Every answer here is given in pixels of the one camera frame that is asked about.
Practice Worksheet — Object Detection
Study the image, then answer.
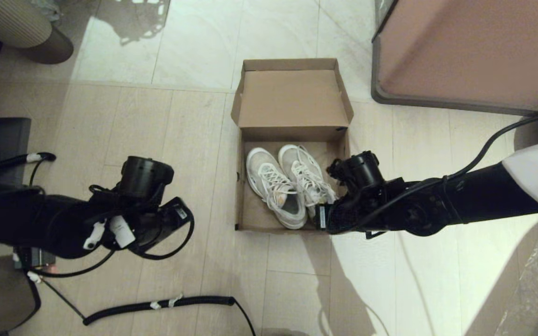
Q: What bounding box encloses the small grey electronic device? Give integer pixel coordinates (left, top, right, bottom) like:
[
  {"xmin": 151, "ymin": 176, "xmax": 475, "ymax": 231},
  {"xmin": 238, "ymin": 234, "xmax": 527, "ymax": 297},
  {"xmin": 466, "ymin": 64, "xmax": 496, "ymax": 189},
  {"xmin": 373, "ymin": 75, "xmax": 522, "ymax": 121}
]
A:
[{"xmin": 13, "ymin": 247, "xmax": 57, "ymax": 274}]

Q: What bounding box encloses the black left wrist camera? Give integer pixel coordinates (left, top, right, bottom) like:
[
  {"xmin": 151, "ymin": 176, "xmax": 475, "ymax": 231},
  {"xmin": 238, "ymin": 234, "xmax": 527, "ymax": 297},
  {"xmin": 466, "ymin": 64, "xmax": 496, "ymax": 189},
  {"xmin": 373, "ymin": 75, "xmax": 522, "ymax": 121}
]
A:
[{"xmin": 120, "ymin": 156, "xmax": 175, "ymax": 202}]

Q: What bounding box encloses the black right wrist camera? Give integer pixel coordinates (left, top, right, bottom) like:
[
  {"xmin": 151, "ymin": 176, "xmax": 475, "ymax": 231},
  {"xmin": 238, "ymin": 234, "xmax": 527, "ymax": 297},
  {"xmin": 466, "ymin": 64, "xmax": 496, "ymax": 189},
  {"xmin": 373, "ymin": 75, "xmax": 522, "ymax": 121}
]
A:
[{"xmin": 327, "ymin": 150, "xmax": 385, "ymax": 196}]

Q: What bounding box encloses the white lace-up sneaker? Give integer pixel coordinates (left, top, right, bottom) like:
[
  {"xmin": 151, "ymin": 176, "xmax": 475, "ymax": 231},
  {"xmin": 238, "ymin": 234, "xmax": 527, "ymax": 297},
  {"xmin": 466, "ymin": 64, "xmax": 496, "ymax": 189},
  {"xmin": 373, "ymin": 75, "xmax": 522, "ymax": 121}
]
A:
[
  {"xmin": 246, "ymin": 147, "xmax": 308, "ymax": 230},
  {"xmin": 278, "ymin": 144, "xmax": 340, "ymax": 220}
]

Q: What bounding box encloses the crumpled clear plastic bag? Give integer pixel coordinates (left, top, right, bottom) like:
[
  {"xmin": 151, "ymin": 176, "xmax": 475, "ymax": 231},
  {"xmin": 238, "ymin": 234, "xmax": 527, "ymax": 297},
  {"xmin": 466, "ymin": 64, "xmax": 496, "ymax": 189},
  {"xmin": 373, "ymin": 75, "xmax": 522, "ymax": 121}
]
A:
[{"xmin": 31, "ymin": 0, "xmax": 62, "ymax": 22}]

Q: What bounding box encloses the dark grey box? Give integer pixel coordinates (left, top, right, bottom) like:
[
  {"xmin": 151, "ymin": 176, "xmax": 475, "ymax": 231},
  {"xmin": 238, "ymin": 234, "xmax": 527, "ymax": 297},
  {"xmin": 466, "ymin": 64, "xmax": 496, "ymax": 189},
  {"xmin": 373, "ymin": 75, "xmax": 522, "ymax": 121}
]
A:
[{"xmin": 0, "ymin": 118, "xmax": 32, "ymax": 187}]

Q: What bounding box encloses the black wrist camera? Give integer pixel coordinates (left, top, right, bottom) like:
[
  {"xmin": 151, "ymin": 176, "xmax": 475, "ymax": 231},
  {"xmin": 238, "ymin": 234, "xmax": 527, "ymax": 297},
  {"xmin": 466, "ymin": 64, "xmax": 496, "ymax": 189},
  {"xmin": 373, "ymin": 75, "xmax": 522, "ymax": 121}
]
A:
[
  {"xmin": 120, "ymin": 156, "xmax": 175, "ymax": 202},
  {"xmin": 327, "ymin": 150, "xmax": 385, "ymax": 196}
]

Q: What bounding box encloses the pink cabinet with grey base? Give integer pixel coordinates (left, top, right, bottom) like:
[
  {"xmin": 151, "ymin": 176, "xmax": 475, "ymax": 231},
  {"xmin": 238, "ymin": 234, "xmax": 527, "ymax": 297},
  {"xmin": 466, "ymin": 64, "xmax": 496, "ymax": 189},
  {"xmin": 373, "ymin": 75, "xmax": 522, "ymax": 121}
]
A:
[{"xmin": 371, "ymin": 0, "xmax": 538, "ymax": 117}]

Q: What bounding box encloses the brown cardboard shoe box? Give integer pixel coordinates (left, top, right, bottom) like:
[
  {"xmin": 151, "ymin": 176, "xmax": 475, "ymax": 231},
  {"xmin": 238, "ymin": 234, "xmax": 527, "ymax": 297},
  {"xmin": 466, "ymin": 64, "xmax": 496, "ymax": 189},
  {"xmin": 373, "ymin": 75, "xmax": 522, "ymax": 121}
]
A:
[{"xmin": 230, "ymin": 58, "xmax": 354, "ymax": 232}]

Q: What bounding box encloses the ribbed beige round pouf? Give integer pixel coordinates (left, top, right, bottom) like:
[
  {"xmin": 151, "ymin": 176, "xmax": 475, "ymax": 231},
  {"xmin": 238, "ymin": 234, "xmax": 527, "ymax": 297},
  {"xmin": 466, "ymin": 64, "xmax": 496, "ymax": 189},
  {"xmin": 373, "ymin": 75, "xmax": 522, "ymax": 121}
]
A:
[{"xmin": 0, "ymin": 0, "xmax": 74, "ymax": 65}]

